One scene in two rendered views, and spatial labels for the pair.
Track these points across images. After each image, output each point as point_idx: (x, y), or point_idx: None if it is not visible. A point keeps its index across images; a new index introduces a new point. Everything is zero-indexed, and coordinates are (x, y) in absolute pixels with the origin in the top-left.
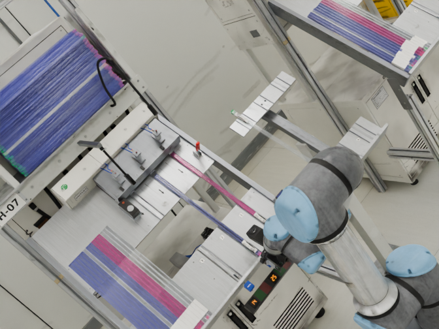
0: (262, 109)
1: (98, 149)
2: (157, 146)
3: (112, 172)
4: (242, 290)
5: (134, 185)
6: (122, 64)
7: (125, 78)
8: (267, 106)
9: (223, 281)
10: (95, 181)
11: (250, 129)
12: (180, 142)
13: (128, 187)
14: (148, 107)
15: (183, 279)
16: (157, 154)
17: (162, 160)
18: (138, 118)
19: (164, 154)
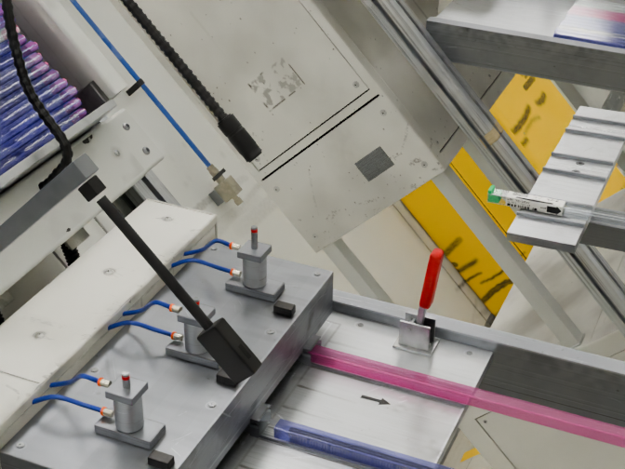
0: (586, 180)
1: (6, 340)
2: (259, 311)
3: (93, 415)
4: None
5: (208, 454)
6: (77, 38)
7: (127, 6)
8: (597, 172)
9: None
10: (17, 462)
11: (584, 228)
12: (328, 321)
13: (190, 453)
14: (226, 122)
15: None
16: (272, 331)
17: (282, 381)
18: (153, 238)
19: (294, 340)
